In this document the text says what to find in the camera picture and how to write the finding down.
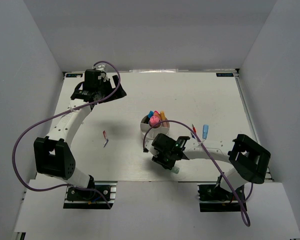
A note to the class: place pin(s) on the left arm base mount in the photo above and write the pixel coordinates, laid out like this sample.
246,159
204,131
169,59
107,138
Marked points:
90,200

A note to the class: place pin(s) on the grey highlighter orange cap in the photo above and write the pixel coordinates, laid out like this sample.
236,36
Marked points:
157,115

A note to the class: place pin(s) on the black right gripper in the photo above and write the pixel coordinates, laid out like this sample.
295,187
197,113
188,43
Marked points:
157,158

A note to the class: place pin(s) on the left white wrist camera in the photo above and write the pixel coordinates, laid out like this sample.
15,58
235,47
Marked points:
103,69

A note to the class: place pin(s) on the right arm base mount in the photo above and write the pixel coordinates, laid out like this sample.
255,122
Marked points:
213,199

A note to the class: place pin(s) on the pink capped highlighter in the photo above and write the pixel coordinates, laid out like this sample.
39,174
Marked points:
154,120

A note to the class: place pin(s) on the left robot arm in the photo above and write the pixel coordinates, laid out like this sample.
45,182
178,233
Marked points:
53,156

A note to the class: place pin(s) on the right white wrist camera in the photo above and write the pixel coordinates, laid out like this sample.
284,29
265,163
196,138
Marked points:
149,148

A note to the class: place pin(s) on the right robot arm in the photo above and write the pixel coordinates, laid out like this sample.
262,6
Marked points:
249,160

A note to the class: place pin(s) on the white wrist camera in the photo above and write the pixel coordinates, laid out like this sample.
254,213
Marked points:
149,148
103,69

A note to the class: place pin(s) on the yellow capped orange highlighter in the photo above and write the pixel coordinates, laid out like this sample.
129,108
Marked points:
162,115

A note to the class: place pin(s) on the white round pen holder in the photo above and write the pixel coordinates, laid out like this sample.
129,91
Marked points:
164,128

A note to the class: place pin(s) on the green transparent highlighter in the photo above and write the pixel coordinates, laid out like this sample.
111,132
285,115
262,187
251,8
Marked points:
175,170

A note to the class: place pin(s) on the blue transparent highlighter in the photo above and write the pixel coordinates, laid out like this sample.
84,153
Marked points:
205,131

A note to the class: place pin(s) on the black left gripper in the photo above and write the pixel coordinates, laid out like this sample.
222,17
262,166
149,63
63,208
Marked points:
119,93

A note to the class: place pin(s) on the black highlighter blue cap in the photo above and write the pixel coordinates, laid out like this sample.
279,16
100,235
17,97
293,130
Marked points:
150,114

